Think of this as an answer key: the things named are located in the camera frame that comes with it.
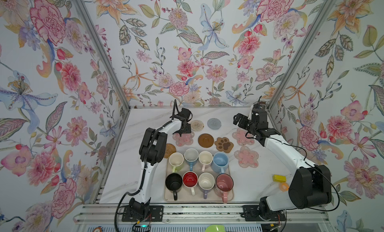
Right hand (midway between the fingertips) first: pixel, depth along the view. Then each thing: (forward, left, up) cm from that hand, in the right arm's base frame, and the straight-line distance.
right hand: (240, 118), depth 88 cm
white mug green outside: (-21, +37, -13) cm, 45 cm away
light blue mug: (-19, +10, -19) cm, 29 cm away
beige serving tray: (-38, +31, -18) cm, 52 cm away
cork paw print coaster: (-5, +7, -21) cm, 23 cm away
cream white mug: (-19, +20, -15) cm, 31 cm away
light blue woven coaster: (+11, +13, -19) cm, 26 cm away
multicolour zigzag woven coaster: (+9, +25, -20) cm, 33 cm away
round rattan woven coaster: (-11, +42, -20) cm, 48 cm away
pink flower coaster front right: (-15, -7, -21) cm, 26 cm away
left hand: (+4, +34, -19) cm, 39 cm away
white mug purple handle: (-31, +19, -20) cm, 41 cm away
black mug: (-32, +37, -18) cm, 52 cm away
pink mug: (-32, +9, -18) cm, 38 cm away
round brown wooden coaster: (-4, +19, -19) cm, 27 cm away
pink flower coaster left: (-2, +33, -20) cm, 38 cm away
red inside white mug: (-30, +28, -18) cm, 45 cm away
